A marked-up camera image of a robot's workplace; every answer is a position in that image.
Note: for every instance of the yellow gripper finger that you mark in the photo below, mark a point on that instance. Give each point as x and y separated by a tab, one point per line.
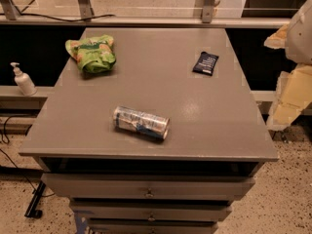
278	39
293	95

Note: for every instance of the dark blue rxbar wrapper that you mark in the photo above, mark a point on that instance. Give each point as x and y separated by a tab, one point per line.
205	64

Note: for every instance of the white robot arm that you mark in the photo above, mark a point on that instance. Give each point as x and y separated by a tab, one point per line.
299	36

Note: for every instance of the silver redbull can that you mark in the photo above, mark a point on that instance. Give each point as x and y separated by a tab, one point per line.
141	122

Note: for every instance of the grey drawer cabinet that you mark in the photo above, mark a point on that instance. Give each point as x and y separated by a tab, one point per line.
165	143

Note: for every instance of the green chip bag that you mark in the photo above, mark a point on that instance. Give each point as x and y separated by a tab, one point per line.
93	55

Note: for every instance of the white pump bottle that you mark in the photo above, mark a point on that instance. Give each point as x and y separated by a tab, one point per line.
23	80

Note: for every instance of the grey metal rail frame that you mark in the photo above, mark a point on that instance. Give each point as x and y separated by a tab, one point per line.
200	13

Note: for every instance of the black metal floor bracket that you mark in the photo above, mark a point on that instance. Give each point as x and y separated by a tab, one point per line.
32	211

